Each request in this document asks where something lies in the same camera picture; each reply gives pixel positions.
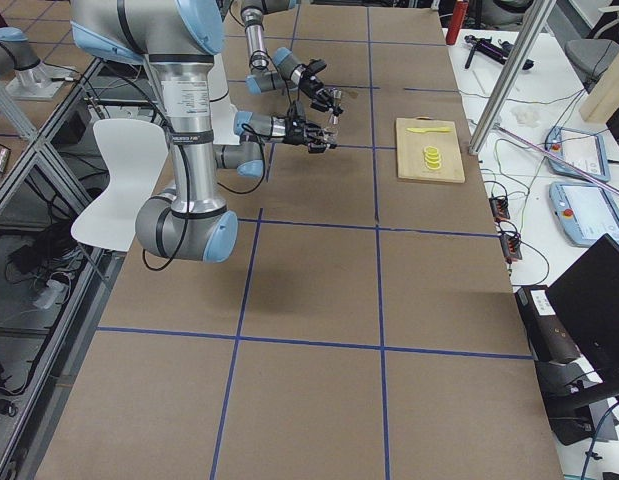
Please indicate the blue teach pendant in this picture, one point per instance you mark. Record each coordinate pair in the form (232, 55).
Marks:
(584, 150)
(585, 212)

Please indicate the white plastic chair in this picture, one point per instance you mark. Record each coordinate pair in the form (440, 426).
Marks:
(134, 152)

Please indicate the steel double jigger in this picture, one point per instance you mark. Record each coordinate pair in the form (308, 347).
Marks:
(335, 109)

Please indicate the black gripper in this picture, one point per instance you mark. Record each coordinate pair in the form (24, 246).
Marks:
(295, 131)
(313, 89)

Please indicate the yellow plastic knife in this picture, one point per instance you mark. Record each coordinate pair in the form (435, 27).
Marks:
(425, 130)

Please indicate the aluminium frame post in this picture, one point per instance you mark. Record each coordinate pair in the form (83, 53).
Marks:
(525, 40)

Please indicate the lemon slice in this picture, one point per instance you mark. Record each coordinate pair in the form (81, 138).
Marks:
(431, 150)
(432, 156)
(433, 166)
(433, 161)

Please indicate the black laptop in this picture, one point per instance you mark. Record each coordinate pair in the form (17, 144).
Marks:
(586, 300)

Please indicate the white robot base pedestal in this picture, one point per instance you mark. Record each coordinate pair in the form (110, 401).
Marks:
(221, 110)

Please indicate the near blue teach pendant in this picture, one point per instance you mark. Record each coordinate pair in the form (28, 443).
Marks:
(585, 212)

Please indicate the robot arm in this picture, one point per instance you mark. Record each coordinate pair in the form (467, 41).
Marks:
(283, 69)
(180, 45)

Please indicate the wooden cutting board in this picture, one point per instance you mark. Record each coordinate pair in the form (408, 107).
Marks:
(410, 155)

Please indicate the red bottle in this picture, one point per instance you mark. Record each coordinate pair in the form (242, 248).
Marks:
(456, 22)

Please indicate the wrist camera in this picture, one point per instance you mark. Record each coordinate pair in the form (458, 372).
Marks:
(315, 66)
(296, 112)

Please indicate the far blue teach pendant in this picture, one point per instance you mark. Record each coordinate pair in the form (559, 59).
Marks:
(584, 150)

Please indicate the clear glass cup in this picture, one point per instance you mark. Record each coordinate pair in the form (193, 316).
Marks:
(330, 136)

